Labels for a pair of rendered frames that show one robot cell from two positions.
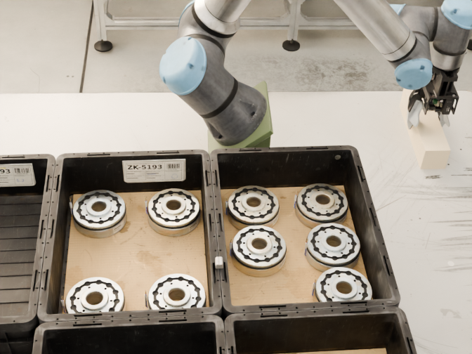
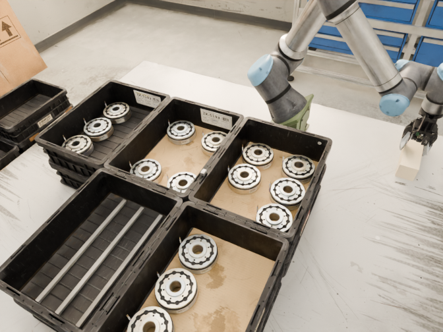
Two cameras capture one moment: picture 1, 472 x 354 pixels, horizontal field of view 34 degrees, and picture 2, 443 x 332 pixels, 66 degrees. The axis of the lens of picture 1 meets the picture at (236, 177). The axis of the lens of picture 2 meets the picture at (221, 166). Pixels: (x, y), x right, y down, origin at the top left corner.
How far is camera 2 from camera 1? 62 cm
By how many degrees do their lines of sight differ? 26
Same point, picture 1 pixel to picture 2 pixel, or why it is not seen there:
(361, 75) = not seen: hidden behind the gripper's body
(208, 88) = (267, 85)
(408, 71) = (387, 101)
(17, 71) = (244, 80)
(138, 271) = (180, 166)
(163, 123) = (259, 106)
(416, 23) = (412, 73)
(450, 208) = (400, 205)
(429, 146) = (405, 163)
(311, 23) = not seen: hidden behind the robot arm
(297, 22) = not seen: hidden behind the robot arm
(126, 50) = (299, 82)
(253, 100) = (295, 100)
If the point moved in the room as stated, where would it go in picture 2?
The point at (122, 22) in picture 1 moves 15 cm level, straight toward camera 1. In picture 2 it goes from (300, 68) to (296, 77)
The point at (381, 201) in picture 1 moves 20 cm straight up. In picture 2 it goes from (354, 185) to (370, 144)
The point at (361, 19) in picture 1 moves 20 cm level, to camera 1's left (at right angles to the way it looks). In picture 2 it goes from (359, 56) to (295, 40)
